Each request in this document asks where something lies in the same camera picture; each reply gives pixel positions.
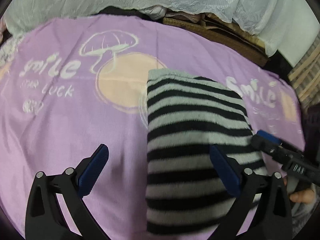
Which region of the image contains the black grey striped sweater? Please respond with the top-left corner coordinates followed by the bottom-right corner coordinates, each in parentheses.
top-left (146, 69), bottom-right (267, 236)

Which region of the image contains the person's hand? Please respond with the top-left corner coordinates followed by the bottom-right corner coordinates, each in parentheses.
top-left (284, 176), bottom-right (315, 204)

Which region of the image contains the white lace cover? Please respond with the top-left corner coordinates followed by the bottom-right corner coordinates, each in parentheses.
top-left (4, 0), bottom-right (319, 65)

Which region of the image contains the brown woven mat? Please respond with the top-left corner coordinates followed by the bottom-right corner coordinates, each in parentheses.
top-left (163, 12), bottom-right (268, 67)

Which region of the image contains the purple smile bed sheet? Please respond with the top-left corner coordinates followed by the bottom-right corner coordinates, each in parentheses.
top-left (1, 15), bottom-right (304, 239)

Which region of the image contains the floral purple white cloth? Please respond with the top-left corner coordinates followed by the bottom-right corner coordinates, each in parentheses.
top-left (0, 35), bottom-right (24, 67)

